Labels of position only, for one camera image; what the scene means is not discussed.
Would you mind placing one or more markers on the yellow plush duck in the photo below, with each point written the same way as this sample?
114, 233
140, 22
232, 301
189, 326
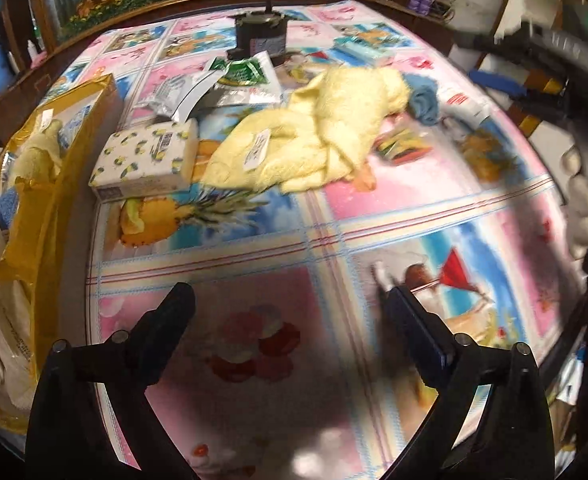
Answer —
36, 155

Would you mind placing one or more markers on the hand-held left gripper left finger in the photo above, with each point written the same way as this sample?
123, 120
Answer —
171, 315

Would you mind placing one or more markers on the white foam box yellow tape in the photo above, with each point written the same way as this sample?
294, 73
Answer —
49, 220

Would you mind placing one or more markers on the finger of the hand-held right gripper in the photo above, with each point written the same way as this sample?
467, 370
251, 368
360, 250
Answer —
488, 42
498, 85

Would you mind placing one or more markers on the person's right hand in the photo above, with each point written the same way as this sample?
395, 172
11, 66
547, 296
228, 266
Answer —
586, 202

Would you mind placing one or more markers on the white foil packet black text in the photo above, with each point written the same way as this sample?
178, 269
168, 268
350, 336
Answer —
174, 92

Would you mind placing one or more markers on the white packet red label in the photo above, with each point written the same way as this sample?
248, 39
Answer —
466, 105

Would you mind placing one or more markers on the wooden side cabinet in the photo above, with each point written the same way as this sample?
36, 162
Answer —
418, 27

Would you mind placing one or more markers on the clear snack bag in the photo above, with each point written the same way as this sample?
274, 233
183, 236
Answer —
403, 145

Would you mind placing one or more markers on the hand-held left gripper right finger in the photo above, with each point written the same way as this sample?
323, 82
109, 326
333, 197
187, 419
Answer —
418, 330

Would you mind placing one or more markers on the black electric motor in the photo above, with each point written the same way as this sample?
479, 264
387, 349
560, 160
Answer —
261, 35

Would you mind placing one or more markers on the lemon print tissue pack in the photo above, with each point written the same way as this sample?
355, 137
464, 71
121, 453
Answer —
139, 160

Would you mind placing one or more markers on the small white bottle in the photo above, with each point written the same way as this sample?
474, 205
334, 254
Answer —
33, 48

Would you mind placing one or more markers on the cartoon printed tablecloth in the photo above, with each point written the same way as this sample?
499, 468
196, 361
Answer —
373, 200

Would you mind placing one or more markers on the pale yellow towel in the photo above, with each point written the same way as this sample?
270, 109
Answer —
324, 120

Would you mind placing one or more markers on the green white printed packet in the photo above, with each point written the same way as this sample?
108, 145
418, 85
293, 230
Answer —
244, 72

